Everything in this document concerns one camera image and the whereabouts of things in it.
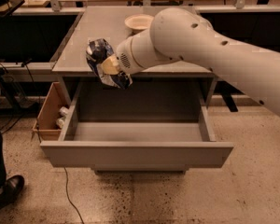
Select grey cabinet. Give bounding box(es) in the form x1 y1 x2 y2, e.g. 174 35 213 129
51 5 225 175

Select black floor cable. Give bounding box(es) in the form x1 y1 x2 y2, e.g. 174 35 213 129
21 59 86 224

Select white cup in box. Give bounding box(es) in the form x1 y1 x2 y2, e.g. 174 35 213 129
59 106 69 117
56 117 65 129

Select cardboard box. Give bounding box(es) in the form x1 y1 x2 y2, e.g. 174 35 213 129
33 82 68 141

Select black shoe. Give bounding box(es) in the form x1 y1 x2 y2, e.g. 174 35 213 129
0 175 25 209

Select blue chip bag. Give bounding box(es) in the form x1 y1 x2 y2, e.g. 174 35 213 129
86 38 133 89

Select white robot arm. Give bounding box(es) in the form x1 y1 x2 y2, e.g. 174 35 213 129
102 7 280 117

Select white paper bowl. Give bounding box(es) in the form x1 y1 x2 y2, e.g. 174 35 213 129
124 14 153 34

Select grey open top drawer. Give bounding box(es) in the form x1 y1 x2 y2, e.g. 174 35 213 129
41 78 233 172

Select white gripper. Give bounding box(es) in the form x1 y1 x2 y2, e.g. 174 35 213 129
101 37 147 75

